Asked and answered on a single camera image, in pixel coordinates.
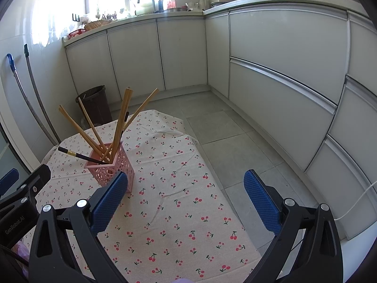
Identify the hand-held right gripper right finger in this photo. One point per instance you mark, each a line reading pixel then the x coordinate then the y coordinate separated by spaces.
pixel 260 202

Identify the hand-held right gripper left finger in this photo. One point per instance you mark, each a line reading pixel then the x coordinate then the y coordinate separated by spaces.
pixel 110 202

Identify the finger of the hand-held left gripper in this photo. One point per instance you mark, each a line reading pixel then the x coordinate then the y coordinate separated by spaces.
pixel 8 178
pixel 35 182

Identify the pink perforated plastic basket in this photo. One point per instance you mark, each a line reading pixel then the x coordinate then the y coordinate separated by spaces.
pixel 123 159

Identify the black chopstick with gold band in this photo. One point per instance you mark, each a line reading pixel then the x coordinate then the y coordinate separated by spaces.
pixel 126 119
pixel 82 155

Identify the bundle of wooden chopsticks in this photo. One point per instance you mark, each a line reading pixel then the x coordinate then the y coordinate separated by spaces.
pixel 117 129

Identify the person's left hand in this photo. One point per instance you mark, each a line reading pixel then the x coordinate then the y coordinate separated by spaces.
pixel 21 249

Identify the person's right hand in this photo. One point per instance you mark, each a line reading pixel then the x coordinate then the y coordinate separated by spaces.
pixel 184 280

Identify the frosted glass sliding door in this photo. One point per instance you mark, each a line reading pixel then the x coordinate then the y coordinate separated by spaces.
pixel 7 153

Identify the cherry print tablecloth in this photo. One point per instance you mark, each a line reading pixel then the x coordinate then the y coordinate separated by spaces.
pixel 176 182

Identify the dark brown trash bin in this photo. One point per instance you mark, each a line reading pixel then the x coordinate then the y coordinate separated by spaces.
pixel 97 106

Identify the red plastic basket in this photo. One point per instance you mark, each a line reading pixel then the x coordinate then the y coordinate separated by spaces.
pixel 76 33

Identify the white kitchen cabinets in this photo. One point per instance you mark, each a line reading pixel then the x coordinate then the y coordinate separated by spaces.
pixel 265 35

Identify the wicker basket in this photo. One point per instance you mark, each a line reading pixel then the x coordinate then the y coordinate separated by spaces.
pixel 95 25

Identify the pale green container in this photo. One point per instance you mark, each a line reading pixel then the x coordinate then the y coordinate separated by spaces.
pixel 145 6

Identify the white kitchen countertop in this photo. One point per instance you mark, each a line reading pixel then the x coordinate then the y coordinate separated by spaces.
pixel 265 1

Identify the steel basin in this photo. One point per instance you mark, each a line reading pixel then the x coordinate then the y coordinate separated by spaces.
pixel 176 10

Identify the blue bottle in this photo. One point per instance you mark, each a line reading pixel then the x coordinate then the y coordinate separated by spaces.
pixel 161 5

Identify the white kettle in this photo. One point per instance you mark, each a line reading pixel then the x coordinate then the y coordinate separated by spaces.
pixel 203 3

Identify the red label bottle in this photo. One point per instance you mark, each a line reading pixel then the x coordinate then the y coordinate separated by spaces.
pixel 170 2

